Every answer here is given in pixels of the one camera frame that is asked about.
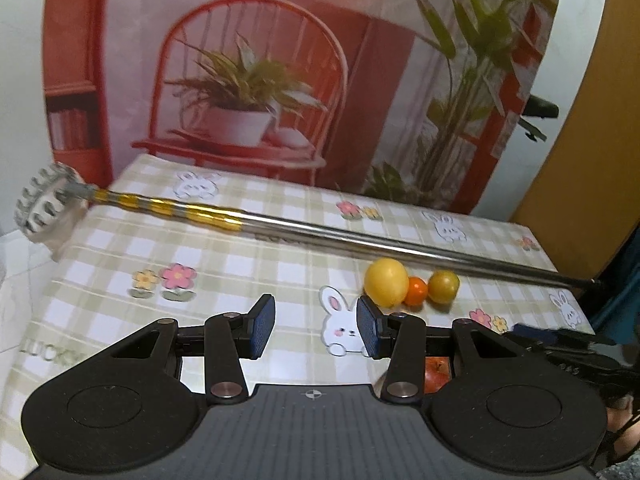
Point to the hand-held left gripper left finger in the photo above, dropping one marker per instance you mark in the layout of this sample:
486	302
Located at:
263	329

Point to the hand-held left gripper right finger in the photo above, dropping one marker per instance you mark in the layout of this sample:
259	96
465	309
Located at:
370	329

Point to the yellow green round fruit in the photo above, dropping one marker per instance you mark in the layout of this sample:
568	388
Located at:
444	286

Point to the small orange tomato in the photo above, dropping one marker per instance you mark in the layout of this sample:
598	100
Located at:
416	292

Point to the large yellow round fruit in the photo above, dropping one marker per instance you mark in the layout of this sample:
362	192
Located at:
385	282

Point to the steel telescopic pole brush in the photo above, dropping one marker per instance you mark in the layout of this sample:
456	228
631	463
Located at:
325	230

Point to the green checked tablecloth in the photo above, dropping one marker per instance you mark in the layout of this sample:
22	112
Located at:
250	265

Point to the wall poster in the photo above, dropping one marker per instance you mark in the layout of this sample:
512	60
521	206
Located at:
375	85

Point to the black metal stand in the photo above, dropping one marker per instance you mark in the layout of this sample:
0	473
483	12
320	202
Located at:
542	107

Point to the orange wooden door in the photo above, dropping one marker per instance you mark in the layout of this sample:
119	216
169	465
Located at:
590	135

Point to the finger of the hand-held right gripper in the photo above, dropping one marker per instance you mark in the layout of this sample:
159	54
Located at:
531	331

